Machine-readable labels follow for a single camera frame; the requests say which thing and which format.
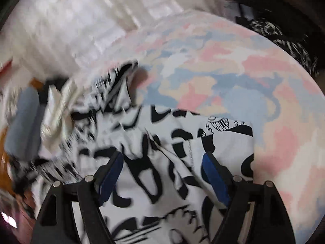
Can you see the pastel patterned bed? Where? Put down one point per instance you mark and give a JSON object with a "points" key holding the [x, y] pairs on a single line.
{"points": [[228, 81]]}

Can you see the black white patterned garment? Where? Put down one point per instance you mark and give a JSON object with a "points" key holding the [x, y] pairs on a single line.
{"points": [[279, 40]]}

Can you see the white floral curtain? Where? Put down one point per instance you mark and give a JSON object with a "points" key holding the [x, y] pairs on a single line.
{"points": [[76, 17]]}

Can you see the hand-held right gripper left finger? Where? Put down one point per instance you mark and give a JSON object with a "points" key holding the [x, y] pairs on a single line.
{"points": [[110, 178]]}

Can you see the blue-grey bolster pillow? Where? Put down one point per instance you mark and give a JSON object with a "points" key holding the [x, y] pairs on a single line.
{"points": [[24, 127]]}

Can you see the white shiny puffer jacket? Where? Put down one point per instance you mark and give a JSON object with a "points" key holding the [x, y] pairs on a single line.
{"points": [[57, 122]]}

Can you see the black white printed jacket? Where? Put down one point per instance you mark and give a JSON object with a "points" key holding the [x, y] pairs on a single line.
{"points": [[152, 178]]}

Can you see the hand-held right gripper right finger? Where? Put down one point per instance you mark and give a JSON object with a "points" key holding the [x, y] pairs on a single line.
{"points": [[215, 178]]}

